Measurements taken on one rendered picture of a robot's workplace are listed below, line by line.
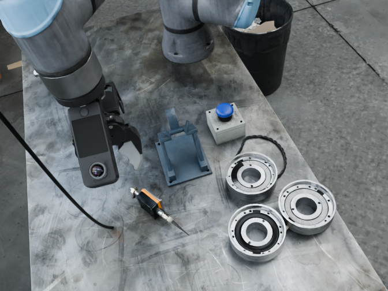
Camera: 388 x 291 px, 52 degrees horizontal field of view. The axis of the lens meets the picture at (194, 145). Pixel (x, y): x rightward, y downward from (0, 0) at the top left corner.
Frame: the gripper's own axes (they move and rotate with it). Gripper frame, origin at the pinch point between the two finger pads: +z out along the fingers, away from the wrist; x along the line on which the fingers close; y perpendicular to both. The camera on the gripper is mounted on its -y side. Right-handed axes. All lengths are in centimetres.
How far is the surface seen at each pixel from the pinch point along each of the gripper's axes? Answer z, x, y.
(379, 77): 109, -117, 93
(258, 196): 15.3, -22.2, -3.3
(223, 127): 14.7, -20.1, 14.9
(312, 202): 17.1, -31.8, -6.9
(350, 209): 103, -68, 24
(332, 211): 15.8, -34.3, -10.2
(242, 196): 15.6, -19.2, -2.3
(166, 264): 16.9, -1.8, -11.1
